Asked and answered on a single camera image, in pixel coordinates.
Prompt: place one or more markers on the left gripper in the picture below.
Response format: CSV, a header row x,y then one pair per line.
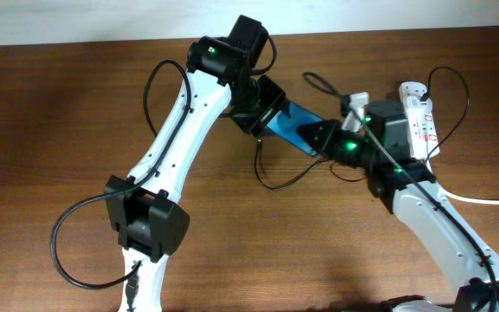
x,y
256,124

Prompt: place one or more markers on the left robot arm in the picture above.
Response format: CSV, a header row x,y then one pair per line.
x,y
220,79

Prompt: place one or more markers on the white USB charger plug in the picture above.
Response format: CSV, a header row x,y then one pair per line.
x,y
410,93

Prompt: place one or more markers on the blue Galaxy smartphone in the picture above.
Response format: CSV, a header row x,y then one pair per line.
x,y
286,128

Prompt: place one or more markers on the white power strip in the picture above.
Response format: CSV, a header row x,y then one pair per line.
x,y
422,134

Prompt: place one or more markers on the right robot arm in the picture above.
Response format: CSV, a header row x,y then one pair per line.
x,y
410,191

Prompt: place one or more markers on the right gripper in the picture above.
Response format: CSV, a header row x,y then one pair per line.
x,y
333,141

